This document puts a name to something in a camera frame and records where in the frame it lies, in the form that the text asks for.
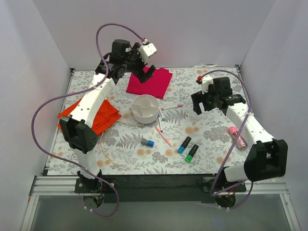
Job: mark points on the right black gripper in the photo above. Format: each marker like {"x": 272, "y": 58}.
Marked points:
{"x": 200, "y": 96}

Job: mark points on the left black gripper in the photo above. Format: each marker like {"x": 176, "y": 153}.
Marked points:
{"x": 138, "y": 65}

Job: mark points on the pink capped white pen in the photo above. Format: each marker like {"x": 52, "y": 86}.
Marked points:
{"x": 172, "y": 107}

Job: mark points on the white round organizer container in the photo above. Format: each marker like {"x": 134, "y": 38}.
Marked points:
{"x": 145, "y": 109}

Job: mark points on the salmon pink pen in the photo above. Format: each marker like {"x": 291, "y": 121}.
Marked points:
{"x": 163, "y": 136}

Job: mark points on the blue capped black highlighter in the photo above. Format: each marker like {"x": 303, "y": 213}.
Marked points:
{"x": 184, "y": 145}

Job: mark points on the grey blue glue stick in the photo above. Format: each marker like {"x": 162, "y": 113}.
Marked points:
{"x": 147, "y": 142}

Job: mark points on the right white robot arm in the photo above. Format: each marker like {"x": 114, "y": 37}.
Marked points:
{"x": 267, "y": 157}

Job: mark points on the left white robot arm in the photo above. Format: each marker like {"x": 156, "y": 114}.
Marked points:
{"x": 77, "y": 126}

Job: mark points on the magenta cloth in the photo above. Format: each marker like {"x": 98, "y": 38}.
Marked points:
{"x": 155, "y": 86}

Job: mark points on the orange cloth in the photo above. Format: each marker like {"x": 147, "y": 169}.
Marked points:
{"x": 106, "y": 116}

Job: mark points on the green capped black highlighter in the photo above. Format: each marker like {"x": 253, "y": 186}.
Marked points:
{"x": 191, "y": 153}

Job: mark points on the pink capped clear tube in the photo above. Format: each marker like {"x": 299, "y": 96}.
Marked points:
{"x": 240, "y": 143}

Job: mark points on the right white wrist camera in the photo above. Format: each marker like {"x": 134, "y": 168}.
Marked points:
{"x": 205, "y": 81}

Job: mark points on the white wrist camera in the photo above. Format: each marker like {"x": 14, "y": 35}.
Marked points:
{"x": 205, "y": 81}
{"x": 146, "y": 51}

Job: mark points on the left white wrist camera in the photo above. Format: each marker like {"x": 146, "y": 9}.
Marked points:
{"x": 146, "y": 51}

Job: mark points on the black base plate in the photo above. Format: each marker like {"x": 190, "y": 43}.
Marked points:
{"x": 162, "y": 188}

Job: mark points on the aluminium rail frame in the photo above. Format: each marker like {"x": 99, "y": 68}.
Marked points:
{"x": 65, "y": 185}

